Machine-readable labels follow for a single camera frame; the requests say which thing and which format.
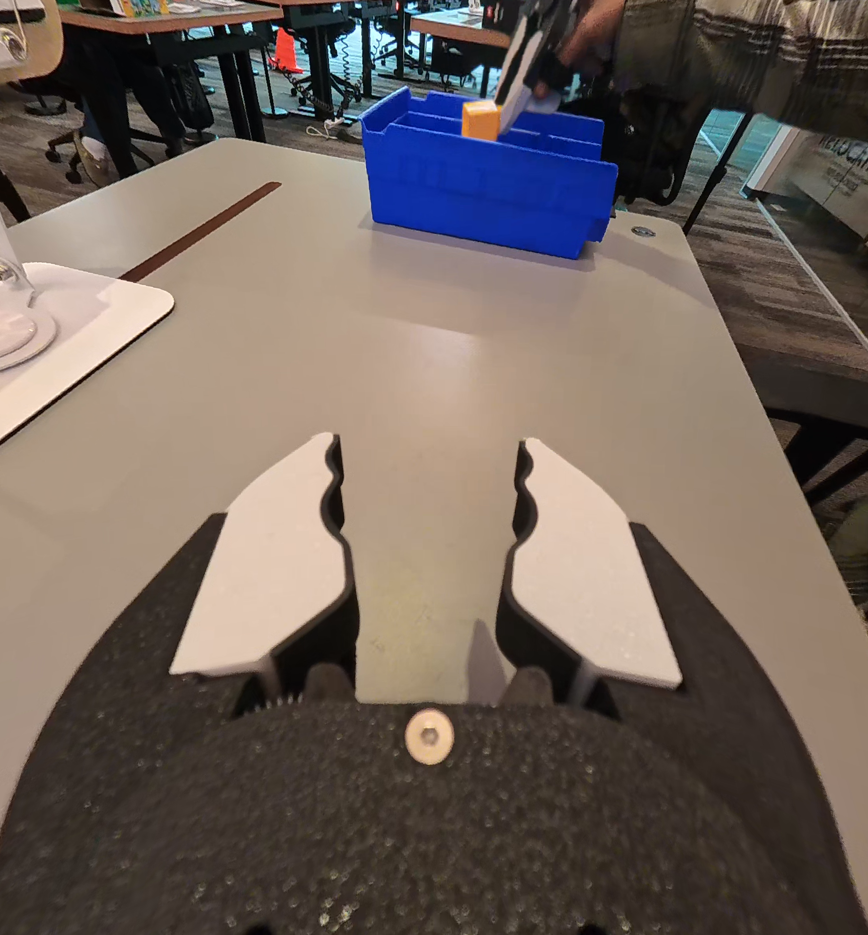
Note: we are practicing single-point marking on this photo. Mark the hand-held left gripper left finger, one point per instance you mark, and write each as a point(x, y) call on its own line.
point(273, 577)

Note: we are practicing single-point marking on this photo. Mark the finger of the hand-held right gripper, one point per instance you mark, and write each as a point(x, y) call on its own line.
point(518, 66)
point(543, 102)

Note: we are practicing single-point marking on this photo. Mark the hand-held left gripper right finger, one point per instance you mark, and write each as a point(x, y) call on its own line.
point(587, 584)

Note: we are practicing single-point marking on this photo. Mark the orange mega block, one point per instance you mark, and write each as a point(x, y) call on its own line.
point(481, 123)

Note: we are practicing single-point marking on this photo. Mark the blue plastic bin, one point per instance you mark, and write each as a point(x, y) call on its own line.
point(492, 190)

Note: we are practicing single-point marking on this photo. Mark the person's right forearm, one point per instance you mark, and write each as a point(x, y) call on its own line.
point(770, 58)

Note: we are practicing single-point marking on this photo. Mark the person's right hand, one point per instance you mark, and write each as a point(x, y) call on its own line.
point(594, 36)

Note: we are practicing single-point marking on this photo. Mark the wood top office desk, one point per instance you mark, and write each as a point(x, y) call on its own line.
point(456, 22)
point(185, 18)

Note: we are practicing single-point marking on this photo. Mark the black tripod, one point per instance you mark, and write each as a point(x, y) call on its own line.
point(718, 175)

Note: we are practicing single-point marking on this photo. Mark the white power strip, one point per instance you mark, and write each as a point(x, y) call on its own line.
point(328, 130)

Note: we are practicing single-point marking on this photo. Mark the orange traffic cone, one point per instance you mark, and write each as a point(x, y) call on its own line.
point(288, 55)

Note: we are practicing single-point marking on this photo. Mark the colourful cardboard box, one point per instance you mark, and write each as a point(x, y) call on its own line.
point(145, 7)

